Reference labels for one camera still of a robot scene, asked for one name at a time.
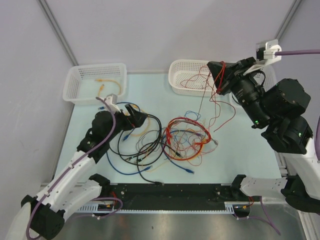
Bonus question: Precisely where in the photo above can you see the yellow ethernet cable on table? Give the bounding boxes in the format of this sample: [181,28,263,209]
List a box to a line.
[124,117,152,137]

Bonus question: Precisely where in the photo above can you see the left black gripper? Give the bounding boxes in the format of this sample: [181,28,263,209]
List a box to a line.
[105,104,147,142]

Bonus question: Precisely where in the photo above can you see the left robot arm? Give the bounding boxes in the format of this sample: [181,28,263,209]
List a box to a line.
[21,104,148,240]

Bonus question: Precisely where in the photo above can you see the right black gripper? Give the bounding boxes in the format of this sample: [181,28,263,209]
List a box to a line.
[206,56,271,127]

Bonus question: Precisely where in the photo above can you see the yellow ethernet cable in basket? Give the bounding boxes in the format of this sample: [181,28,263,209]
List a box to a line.
[94,78,123,97]

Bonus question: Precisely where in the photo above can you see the white slotted cable duct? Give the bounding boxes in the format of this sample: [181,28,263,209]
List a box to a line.
[76,202,235,215]

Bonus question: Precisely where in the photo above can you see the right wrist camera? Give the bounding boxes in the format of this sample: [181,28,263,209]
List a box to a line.
[243,39,282,76]

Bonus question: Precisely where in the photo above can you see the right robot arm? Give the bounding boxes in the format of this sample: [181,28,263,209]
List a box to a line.
[207,57,320,214]

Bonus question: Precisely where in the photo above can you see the thin orange wire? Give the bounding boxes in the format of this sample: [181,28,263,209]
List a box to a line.
[149,119,218,173]

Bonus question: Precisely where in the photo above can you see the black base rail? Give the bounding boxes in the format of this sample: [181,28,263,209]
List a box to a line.
[99,183,254,212]

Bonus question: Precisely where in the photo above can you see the black ethernet cable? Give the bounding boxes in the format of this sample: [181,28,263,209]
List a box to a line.
[108,113,166,186]

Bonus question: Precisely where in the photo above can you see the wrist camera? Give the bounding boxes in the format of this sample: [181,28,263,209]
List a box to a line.
[96,93,121,113]
[243,39,282,76]

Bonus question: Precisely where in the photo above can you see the right white plastic basket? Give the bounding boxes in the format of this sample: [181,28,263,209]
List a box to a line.
[251,65,277,92]

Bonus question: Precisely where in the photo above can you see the long blue ethernet cable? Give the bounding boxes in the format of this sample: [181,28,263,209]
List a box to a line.
[97,101,153,175]

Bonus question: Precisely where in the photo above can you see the middle white plastic basket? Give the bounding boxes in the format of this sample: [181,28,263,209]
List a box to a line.
[168,59,214,97]

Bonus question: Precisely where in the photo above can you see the white plastic basket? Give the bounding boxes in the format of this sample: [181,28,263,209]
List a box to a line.
[62,63,128,105]
[168,59,214,97]
[251,65,277,92]

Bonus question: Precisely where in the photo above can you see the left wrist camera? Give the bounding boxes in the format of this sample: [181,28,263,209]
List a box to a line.
[96,93,121,113]

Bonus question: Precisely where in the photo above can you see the left white plastic basket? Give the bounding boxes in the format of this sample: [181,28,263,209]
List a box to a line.
[62,63,128,105]

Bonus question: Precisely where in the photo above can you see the thick red orange cable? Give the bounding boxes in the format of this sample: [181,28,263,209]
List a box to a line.
[161,116,212,161]

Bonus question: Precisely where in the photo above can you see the thin blue wire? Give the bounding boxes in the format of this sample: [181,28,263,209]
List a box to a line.
[162,109,203,175]

